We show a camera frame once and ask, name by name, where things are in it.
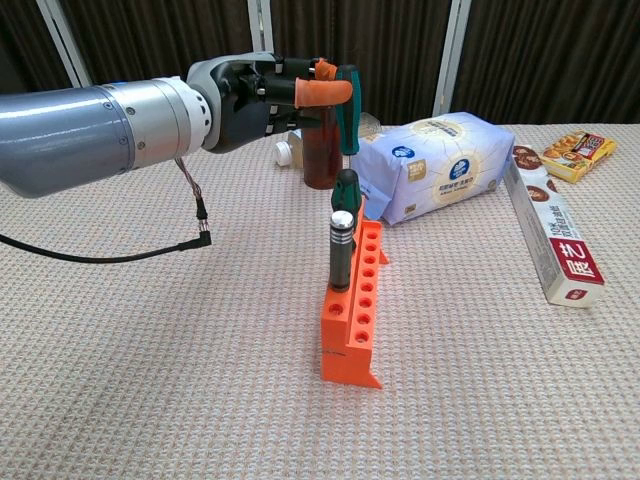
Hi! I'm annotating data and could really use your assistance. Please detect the dark brown tea bottle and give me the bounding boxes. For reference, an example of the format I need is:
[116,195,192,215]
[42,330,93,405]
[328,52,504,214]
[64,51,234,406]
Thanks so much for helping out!
[300,105,346,191]

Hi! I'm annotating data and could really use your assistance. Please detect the black cable with angled plug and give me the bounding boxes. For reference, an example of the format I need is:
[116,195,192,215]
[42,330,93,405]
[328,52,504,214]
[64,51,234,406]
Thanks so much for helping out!
[0,157,213,264]

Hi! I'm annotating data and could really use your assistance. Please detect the black metal precision screwdriver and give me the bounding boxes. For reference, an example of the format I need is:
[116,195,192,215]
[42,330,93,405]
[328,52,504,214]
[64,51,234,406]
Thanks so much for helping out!
[326,209,357,292]

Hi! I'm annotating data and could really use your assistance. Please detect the grey metal partition post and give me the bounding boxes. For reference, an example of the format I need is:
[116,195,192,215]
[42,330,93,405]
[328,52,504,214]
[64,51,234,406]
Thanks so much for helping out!
[36,0,94,90]
[431,0,478,119]
[247,0,283,129]

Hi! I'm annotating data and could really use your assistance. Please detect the orange tool holder rack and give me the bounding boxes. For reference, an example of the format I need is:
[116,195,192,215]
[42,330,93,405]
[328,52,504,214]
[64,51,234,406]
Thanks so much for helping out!
[318,199,386,390]

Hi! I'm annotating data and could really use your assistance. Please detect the blue white tissue pack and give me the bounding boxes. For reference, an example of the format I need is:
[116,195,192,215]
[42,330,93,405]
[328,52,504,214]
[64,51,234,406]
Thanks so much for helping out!
[338,110,517,225]

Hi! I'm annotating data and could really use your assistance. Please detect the clear bottle with white cap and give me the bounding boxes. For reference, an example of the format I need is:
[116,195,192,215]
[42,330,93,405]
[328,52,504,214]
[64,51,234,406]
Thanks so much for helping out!
[273,112,383,169]

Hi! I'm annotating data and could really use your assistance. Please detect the green black slim screwdriver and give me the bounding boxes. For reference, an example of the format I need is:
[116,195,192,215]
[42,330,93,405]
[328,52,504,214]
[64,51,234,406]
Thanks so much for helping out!
[333,64,363,174]

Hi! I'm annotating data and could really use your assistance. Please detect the yellow snack box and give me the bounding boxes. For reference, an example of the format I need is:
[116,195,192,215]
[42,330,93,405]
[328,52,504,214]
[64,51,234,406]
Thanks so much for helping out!
[538,130,619,185]

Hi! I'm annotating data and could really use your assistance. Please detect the long white red box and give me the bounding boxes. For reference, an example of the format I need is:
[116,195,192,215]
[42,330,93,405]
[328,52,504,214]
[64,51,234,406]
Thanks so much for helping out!
[503,144,607,308]

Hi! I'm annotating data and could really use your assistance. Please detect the beige woven tablecloth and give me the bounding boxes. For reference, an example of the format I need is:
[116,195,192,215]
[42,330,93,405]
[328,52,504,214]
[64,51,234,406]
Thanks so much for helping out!
[0,122,640,480]

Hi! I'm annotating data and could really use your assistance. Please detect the green black ribbed-handle screwdriver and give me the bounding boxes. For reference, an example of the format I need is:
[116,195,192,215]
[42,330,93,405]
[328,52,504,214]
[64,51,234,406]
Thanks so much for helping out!
[330,168,363,251]

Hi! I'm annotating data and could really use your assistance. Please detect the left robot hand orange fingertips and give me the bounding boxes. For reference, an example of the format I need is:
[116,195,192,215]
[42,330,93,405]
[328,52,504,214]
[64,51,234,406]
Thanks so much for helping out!
[185,51,355,154]

